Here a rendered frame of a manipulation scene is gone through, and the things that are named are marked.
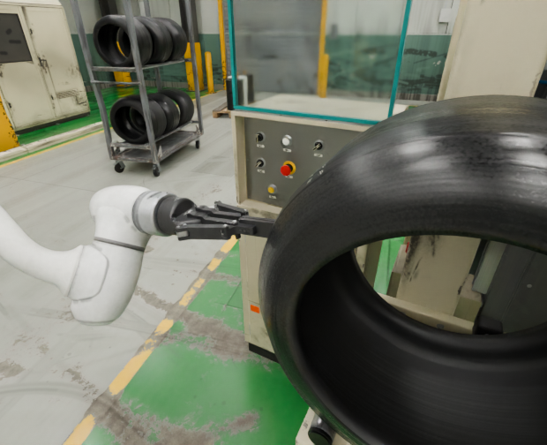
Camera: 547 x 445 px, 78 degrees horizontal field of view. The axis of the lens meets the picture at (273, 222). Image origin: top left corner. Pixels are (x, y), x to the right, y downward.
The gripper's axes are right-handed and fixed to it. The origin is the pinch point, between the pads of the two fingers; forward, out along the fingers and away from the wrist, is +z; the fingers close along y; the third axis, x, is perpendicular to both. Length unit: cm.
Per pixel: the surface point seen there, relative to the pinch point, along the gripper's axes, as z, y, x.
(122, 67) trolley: -281, 217, -35
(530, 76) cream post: 37.0, 26.4, -17.8
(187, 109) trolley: -294, 312, 22
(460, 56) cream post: 27.0, 26.3, -21.8
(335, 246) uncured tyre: 17.7, -11.7, -5.8
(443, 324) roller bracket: 29, 24, 33
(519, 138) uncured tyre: 32.9, -7.7, -16.7
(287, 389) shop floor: -33, 50, 119
